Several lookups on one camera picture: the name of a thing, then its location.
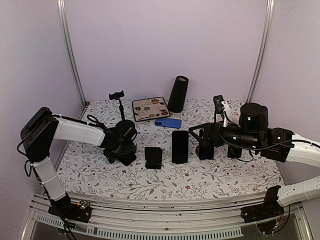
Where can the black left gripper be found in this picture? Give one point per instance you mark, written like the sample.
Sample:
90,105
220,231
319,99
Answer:
130,147

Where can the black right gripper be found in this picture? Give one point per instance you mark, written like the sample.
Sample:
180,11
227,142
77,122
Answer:
208,132

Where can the blue edged black phone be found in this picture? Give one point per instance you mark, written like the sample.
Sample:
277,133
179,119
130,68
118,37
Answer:
206,153

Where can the black clamp phone mount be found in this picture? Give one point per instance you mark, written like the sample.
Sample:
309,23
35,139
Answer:
153,158

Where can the small black phone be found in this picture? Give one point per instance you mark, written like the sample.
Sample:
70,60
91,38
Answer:
128,159

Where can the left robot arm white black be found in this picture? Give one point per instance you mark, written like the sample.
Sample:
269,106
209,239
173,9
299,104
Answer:
45,127

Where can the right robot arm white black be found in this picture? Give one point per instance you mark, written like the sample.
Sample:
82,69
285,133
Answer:
253,134

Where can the black tall phone holder stand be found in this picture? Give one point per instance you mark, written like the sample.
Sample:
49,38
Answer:
120,107

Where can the blue phone face down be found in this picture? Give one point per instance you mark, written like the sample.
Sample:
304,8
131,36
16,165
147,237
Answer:
168,123

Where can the brown round wooden coaster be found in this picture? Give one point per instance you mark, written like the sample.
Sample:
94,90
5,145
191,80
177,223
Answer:
197,150

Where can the black cylindrical speaker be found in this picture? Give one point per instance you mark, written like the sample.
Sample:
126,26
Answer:
178,94

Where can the floral square ceramic plate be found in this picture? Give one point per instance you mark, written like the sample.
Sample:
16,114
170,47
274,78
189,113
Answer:
150,109

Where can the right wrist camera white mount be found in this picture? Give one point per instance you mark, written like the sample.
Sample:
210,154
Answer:
223,109

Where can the right aluminium frame post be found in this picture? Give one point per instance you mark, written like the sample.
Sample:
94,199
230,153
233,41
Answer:
270,4

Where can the aluminium frame post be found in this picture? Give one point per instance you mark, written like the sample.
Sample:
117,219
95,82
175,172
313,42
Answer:
270,4
61,7

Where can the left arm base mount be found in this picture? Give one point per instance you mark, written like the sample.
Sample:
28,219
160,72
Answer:
64,208

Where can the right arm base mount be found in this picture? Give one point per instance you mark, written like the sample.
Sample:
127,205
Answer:
269,208

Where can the left aluminium frame post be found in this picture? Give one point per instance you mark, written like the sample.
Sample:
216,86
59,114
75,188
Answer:
61,7

